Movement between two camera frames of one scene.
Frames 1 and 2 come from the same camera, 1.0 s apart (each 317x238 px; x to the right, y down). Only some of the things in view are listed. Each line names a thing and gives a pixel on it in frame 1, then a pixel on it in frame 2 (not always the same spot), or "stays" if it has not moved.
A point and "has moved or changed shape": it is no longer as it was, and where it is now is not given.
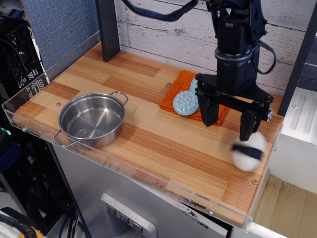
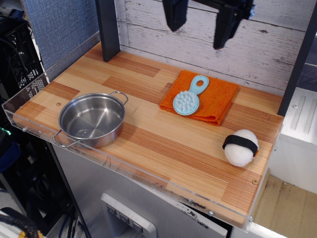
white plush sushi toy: [247, 154] has moved or changed shape
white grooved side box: [293, 159] stays
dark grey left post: [108, 28] stays
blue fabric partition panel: [65, 29] stays
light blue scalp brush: [186, 102] stays
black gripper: [236, 79] → [230, 14]
